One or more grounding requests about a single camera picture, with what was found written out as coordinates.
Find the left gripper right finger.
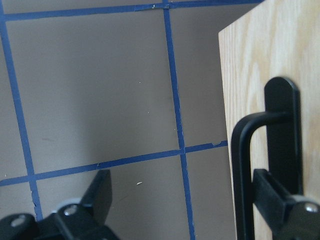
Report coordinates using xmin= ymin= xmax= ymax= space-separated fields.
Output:
xmin=252 ymin=169 xmax=320 ymax=240

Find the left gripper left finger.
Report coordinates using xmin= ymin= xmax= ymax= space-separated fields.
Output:
xmin=0 ymin=170 xmax=112 ymax=240

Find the black drawer handle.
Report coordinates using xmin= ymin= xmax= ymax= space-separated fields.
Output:
xmin=230 ymin=76 xmax=303 ymax=240

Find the wooden drawer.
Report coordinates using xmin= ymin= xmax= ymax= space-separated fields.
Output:
xmin=218 ymin=0 xmax=320 ymax=240

